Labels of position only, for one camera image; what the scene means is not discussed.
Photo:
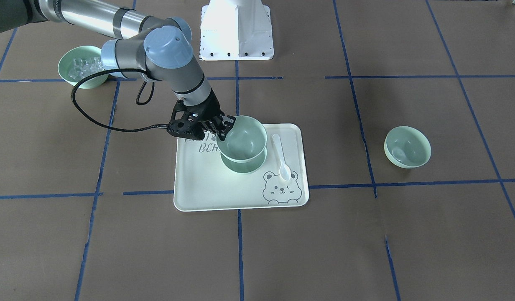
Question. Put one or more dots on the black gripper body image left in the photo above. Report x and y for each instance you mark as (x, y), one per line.
(210, 109)

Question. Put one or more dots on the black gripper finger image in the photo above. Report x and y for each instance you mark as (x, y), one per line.
(220, 131)
(227, 122)

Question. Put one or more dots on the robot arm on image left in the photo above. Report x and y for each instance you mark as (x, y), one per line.
(142, 47)

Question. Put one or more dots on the green bowl on tray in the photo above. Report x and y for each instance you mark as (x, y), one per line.
(246, 167)

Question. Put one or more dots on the pale green bear tray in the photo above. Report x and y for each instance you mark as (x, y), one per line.
(203, 182)

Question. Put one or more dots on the white plastic spoon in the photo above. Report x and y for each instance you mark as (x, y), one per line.
(284, 170)

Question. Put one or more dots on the green bowl with clear pieces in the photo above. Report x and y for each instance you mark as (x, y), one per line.
(79, 63)

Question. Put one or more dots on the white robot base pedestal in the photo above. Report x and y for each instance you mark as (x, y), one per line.
(236, 30)

